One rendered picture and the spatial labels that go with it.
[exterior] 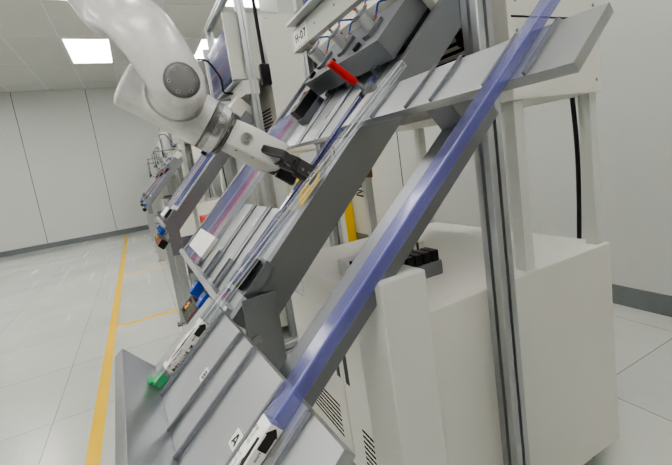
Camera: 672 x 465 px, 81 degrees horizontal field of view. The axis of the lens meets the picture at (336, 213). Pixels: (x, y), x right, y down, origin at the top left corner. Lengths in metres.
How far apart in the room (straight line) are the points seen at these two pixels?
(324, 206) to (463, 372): 0.47
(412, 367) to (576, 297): 0.75
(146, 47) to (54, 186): 8.93
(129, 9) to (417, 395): 0.59
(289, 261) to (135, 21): 0.39
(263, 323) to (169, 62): 0.37
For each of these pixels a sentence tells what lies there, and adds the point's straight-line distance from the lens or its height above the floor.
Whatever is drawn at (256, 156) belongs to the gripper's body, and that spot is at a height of 0.96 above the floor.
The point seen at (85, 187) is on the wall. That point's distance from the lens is 9.43.
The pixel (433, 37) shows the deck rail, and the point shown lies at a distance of 0.81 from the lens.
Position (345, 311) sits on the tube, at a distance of 0.27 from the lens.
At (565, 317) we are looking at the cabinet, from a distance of 1.13.
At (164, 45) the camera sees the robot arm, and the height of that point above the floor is 1.11.
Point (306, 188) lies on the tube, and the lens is 0.49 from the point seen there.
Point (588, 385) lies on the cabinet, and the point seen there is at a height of 0.27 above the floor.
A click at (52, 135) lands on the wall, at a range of 9.54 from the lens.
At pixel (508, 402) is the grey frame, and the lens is 0.99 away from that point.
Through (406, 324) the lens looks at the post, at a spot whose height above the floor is 0.76.
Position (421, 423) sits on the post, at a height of 0.64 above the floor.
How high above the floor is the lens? 0.94
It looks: 8 degrees down
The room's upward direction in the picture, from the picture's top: 8 degrees counter-clockwise
